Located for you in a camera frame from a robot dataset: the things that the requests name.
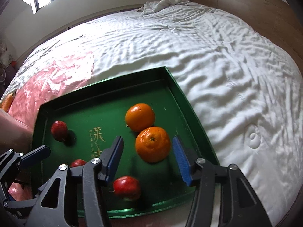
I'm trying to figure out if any person's bare forearm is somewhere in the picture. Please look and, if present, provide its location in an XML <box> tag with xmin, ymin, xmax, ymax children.
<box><xmin>0</xmin><ymin>109</ymin><xmax>33</xmax><ymax>154</ymax></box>

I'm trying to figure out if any green rectangular tray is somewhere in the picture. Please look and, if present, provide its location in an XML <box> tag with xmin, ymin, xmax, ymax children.
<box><xmin>30</xmin><ymin>66</ymin><xmax>220</xmax><ymax>219</ymax></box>

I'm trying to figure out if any orange carrot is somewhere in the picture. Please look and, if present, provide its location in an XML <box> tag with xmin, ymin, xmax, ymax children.
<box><xmin>1</xmin><ymin>92</ymin><xmax>14</xmax><ymax>112</ymax></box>

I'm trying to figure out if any red plum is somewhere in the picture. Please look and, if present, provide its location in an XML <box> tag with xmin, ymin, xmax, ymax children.
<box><xmin>69</xmin><ymin>159</ymin><xmax>87</xmax><ymax>168</ymax></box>
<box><xmin>50</xmin><ymin>120</ymin><xmax>68</xmax><ymax>142</ymax></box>
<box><xmin>113</xmin><ymin>176</ymin><xmax>141</xmax><ymax>200</ymax></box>

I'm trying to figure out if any wooden headboard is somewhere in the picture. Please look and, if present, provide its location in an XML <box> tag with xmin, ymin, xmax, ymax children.
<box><xmin>190</xmin><ymin>0</ymin><xmax>302</xmax><ymax>69</ymax></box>

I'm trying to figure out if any white quilted bed duvet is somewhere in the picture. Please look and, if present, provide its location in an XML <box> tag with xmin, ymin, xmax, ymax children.
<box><xmin>7</xmin><ymin>0</ymin><xmax>302</xmax><ymax>226</ymax></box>

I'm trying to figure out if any orange mandarin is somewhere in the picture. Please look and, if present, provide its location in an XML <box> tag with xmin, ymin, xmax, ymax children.
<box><xmin>125</xmin><ymin>103</ymin><xmax>156</xmax><ymax>132</ymax></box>
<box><xmin>135</xmin><ymin>127</ymin><xmax>172</xmax><ymax>163</ymax></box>

